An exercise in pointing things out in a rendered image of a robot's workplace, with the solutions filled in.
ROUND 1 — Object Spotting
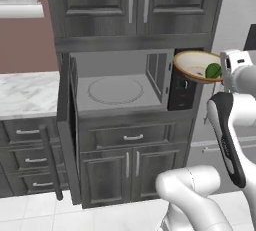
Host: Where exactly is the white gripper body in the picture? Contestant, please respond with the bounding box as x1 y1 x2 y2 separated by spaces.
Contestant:
219 50 236 94

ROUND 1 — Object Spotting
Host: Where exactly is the green avocado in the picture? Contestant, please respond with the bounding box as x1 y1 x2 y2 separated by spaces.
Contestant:
204 62 223 79

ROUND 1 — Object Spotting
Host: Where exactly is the beige bowl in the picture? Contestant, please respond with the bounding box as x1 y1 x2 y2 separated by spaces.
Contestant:
173 50 225 85

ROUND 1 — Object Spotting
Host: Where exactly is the grey upper cupboard door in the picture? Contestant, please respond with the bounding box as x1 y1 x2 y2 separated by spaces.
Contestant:
45 0 138 38
137 0 228 37

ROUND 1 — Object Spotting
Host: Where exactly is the grey cupboard door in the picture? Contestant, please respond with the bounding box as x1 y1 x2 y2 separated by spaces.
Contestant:
137 0 228 37
45 0 138 38
132 144 188 203
81 150 133 207

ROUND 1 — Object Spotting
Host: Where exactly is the grey microwave oven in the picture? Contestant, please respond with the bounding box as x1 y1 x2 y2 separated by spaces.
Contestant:
58 47 205 123

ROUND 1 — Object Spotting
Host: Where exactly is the grey lower cupboard door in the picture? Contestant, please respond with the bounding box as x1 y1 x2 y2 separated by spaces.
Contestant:
81 150 133 207
132 144 188 203

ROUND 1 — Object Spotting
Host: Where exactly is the grey microwave door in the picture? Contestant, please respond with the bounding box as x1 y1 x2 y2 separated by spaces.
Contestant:
56 53 83 206

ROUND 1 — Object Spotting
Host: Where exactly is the grey wide drawer front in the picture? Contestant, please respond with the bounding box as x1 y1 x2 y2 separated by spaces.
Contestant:
88 122 177 151

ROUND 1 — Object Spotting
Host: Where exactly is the grey tall cabinet frame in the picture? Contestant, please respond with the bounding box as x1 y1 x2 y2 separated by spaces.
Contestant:
44 0 230 209

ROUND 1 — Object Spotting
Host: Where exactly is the silver wide drawer handle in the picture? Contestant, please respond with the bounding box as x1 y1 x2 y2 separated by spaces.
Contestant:
123 133 145 142

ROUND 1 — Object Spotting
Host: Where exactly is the silver short cupboard handle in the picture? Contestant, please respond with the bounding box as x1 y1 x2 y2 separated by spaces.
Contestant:
125 151 131 179
135 150 141 178

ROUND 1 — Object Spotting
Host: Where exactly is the dark microwave door handle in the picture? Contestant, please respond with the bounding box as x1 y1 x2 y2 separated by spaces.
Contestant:
39 124 64 202

